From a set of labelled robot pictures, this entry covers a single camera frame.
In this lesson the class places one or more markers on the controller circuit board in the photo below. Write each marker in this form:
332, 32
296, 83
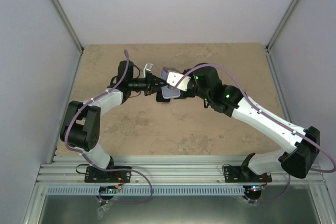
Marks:
110, 189
255, 188

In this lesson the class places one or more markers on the lilac phone case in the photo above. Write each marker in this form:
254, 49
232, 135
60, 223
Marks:
168, 93

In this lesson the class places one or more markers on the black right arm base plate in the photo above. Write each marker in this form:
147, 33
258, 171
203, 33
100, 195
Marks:
242, 174

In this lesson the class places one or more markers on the black phone case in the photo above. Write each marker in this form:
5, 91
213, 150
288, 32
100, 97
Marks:
160, 99

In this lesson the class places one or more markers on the left controller circuit board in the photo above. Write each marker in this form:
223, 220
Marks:
110, 189

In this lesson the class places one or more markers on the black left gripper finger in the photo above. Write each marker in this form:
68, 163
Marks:
157, 89
159, 82

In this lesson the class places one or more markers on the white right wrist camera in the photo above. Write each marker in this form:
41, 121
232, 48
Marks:
177, 80

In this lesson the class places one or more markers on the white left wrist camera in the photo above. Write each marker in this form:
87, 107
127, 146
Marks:
147, 69

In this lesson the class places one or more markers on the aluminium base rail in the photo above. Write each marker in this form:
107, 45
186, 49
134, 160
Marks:
159, 170

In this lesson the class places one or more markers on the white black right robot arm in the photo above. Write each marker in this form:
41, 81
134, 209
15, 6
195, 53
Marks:
298, 149

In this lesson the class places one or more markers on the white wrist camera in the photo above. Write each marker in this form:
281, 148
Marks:
147, 69
177, 80

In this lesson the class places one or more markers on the black phone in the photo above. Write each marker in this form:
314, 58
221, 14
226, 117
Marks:
183, 95

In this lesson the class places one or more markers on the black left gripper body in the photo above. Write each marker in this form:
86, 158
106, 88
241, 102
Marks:
149, 86

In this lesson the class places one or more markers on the aluminium frame post right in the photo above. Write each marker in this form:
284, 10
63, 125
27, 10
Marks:
285, 18

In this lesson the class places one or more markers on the aluminium frame post left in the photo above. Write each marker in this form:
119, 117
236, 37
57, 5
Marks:
67, 24

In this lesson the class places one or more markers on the aluminium frame post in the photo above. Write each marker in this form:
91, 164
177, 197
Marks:
67, 24
285, 18

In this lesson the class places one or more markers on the grey slotted cable duct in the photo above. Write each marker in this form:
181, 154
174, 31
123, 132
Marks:
137, 190

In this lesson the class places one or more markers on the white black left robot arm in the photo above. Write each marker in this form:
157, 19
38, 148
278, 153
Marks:
80, 129

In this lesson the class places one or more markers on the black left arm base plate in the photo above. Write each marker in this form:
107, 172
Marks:
93, 175

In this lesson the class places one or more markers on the right controller circuit board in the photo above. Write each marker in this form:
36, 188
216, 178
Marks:
255, 188

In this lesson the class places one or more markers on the clear plastic bag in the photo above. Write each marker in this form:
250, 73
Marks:
101, 210

